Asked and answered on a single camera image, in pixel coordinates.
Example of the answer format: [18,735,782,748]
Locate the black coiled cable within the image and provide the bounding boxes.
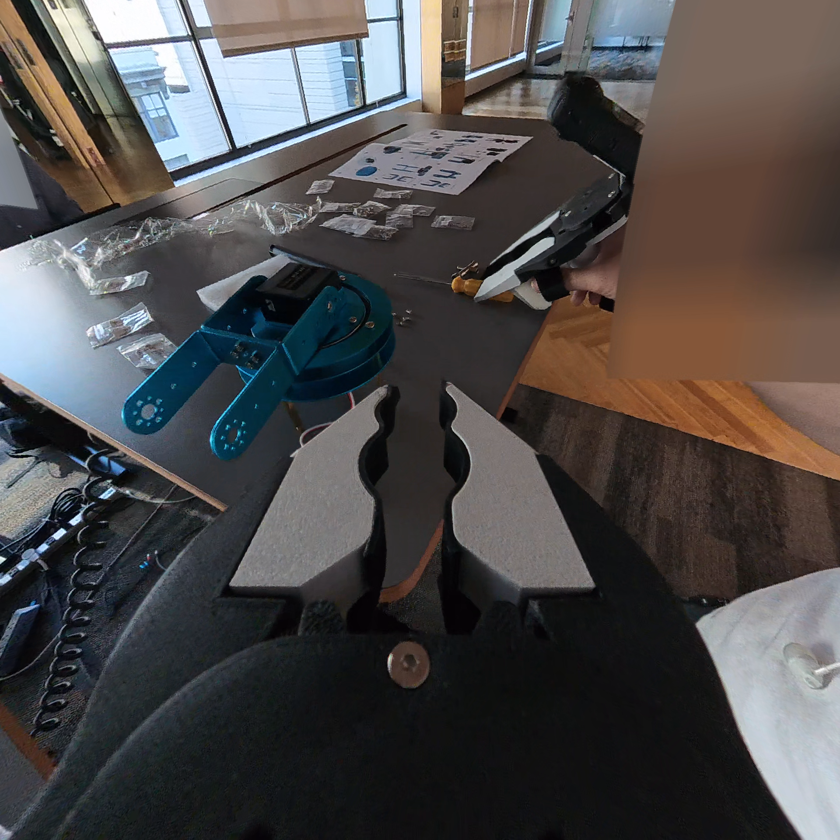
[29,476,116,735]

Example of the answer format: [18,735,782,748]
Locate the crumpled clear plastic wrap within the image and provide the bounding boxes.
[226,196,324,237]
[20,215,231,280]

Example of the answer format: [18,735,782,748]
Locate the black power strip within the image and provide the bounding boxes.
[0,459,132,595]

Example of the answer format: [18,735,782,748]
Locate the blue toy robot arm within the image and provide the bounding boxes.
[122,261,399,460]

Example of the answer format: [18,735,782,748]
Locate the black office chair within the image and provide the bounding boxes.
[546,73,644,178]

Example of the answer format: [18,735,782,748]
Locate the small clear parts bag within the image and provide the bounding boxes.
[84,269,151,296]
[117,332,178,370]
[87,302,154,349]

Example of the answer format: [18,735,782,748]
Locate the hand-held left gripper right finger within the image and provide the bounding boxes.
[438,382,598,608]

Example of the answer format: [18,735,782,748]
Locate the person's right hand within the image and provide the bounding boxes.
[563,228,623,309]

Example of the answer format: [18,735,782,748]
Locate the white foam block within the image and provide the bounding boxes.
[196,255,293,311]

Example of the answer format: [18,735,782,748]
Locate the window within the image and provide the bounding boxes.
[79,0,408,173]

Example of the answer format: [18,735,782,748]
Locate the cluster of clear parts bags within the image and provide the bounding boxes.
[305,177,476,242]

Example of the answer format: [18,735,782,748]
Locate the printed instruction sheet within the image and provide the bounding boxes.
[328,129,534,197]

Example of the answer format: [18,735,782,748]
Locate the wooden pillar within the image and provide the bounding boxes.
[420,0,468,116]

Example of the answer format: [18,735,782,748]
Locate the red white servo wires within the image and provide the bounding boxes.
[290,384,368,455]

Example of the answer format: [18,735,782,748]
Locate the orange handled screwdriver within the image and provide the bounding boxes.
[392,272,516,304]

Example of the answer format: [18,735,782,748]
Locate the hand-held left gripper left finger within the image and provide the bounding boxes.
[228,385,401,603]

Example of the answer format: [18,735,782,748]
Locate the dark grey desk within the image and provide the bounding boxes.
[0,110,634,603]

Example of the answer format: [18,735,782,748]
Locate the beige roller blind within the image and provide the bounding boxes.
[202,0,370,59]

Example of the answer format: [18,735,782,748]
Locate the person's white shirt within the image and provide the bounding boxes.
[696,567,840,840]

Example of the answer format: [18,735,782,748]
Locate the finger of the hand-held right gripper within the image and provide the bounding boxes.
[472,261,529,305]
[487,211,567,275]

